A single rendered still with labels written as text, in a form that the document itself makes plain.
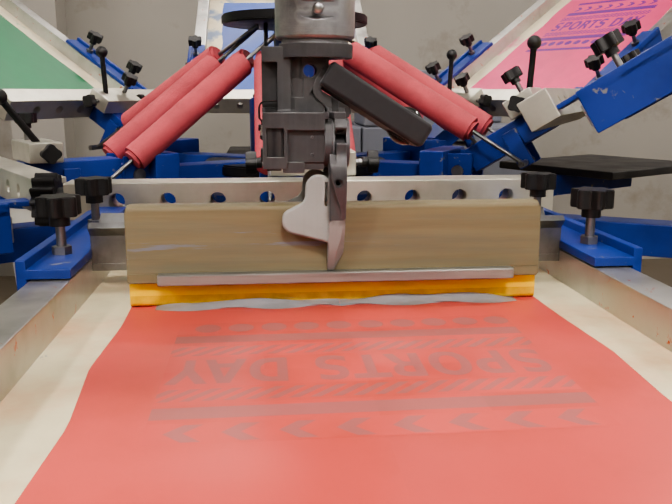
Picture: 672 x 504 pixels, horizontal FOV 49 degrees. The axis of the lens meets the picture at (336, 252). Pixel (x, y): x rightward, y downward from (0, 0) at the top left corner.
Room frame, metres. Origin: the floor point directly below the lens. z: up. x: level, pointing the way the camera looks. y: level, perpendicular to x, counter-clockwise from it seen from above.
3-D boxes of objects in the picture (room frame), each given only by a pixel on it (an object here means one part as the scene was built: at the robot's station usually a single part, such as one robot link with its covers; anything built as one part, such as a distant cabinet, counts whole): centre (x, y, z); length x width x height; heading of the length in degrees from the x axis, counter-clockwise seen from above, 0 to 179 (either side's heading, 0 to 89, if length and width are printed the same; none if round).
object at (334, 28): (0.72, 0.02, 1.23); 0.08 x 0.08 x 0.05
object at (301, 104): (0.73, 0.03, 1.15); 0.09 x 0.08 x 0.12; 96
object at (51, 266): (0.82, 0.29, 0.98); 0.30 x 0.05 x 0.07; 6
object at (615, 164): (2.05, -0.46, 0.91); 1.34 x 0.41 x 0.08; 126
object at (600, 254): (0.87, -0.27, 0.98); 0.30 x 0.05 x 0.07; 6
